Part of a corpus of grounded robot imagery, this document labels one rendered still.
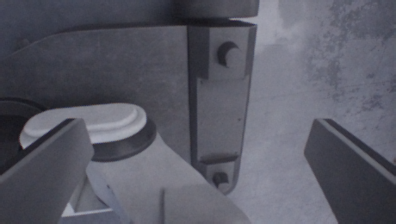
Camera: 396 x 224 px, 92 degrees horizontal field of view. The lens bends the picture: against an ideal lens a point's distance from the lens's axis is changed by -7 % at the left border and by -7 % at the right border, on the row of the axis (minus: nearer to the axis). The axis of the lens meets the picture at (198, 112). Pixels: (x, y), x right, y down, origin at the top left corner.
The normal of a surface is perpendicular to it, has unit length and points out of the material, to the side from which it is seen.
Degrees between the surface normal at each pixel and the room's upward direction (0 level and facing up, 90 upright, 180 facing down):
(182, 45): 0
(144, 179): 90
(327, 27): 0
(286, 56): 0
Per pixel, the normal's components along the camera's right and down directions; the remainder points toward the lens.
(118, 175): 0.00, -0.87
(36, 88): 0.18, 0.48
